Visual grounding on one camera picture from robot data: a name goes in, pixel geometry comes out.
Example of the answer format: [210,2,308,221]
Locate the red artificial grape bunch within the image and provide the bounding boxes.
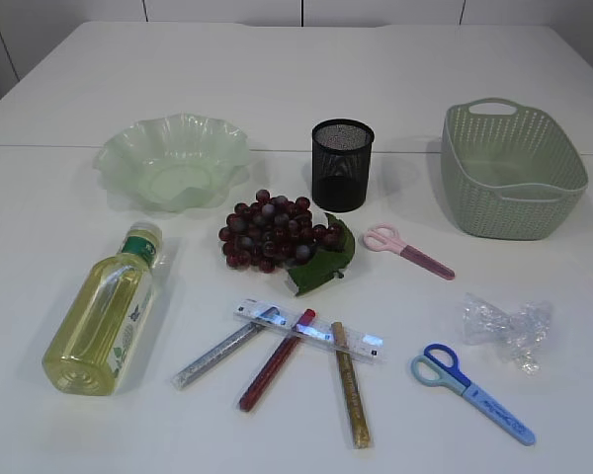
[217,189,356,296]

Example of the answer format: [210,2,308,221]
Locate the pink scissors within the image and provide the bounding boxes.
[362,223,456,280]

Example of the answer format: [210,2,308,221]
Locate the blue scissors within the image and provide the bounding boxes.
[410,343,537,446]

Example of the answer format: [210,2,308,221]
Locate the yellow tea bottle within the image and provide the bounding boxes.
[42,222,162,396]

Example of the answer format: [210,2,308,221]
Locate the clear plastic sheet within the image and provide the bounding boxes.
[462,293,553,375]

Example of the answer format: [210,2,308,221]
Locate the silver glitter pen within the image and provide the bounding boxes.
[171,305,281,391]

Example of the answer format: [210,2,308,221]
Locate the red glitter pen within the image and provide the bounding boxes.
[238,309,316,413]

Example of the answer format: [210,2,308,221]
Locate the black mesh pen holder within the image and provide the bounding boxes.
[311,118,375,212]

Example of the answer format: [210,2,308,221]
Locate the clear plastic ruler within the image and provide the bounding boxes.
[234,299,387,363]

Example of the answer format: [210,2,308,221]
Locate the gold glitter pen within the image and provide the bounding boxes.
[331,322,372,449]

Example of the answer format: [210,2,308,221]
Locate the green woven plastic basket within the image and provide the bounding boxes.
[441,98,589,241]

